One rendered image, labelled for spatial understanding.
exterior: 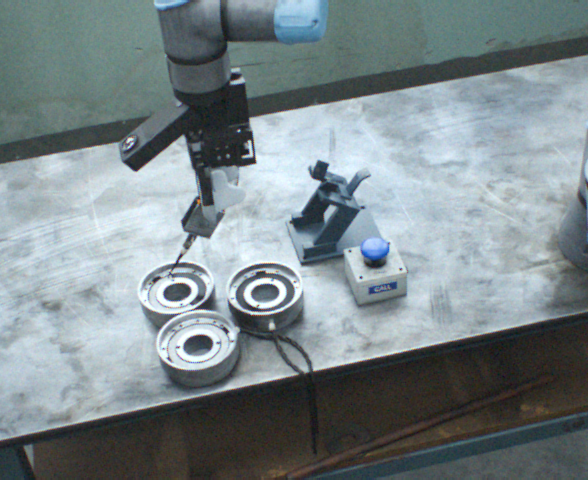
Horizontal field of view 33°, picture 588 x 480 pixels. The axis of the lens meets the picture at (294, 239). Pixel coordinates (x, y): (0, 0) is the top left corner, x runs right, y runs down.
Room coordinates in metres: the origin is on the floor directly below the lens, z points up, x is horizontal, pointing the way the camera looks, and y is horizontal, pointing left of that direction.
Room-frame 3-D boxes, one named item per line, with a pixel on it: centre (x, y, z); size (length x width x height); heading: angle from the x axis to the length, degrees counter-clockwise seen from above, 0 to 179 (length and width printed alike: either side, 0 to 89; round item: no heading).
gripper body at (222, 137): (1.05, 0.09, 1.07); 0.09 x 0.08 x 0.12; 100
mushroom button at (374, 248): (1.01, -0.11, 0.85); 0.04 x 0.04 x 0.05
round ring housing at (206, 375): (0.89, 0.14, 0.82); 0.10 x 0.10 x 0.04
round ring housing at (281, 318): (0.98, 0.05, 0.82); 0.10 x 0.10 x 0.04
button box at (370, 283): (1.01, -0.11, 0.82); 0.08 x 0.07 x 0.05; 99
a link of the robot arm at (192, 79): (1.05, 0.10, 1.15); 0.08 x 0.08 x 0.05
